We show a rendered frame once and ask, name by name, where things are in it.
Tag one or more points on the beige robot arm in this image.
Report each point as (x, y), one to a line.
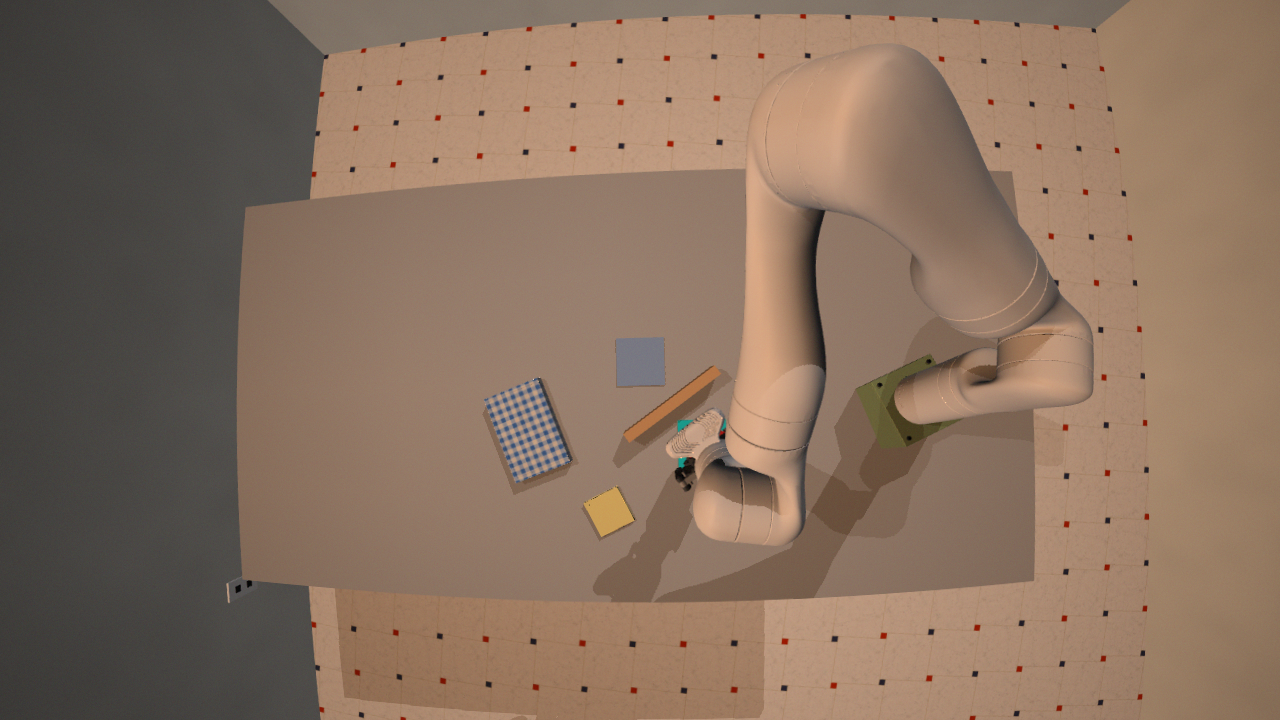
(875, 133)

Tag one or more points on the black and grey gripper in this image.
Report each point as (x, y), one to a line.
(686, 479)

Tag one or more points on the yellow square pad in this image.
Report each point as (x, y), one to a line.
(609, 511)

